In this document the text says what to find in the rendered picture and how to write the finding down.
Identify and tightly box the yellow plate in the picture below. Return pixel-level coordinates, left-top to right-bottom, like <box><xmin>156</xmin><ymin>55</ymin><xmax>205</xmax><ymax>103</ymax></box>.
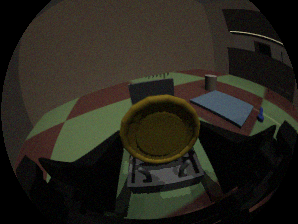
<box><xmin>118</xmin><ymin>95</ymin><xmax>201</xmax><ymax>164</ymax></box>

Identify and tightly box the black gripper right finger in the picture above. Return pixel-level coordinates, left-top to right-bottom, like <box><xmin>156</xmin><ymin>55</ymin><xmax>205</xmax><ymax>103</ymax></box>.
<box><xmin>198</xmin><ymin>120</ymin><xmax>277</xmax><ymax>194</ymax></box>

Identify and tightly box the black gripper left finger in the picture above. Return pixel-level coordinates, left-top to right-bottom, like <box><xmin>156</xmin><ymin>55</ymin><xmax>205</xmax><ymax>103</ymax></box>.
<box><xmin>39</xmin><ymin>131</ymin><xmax>124</xmax><ymax>213</ymax></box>

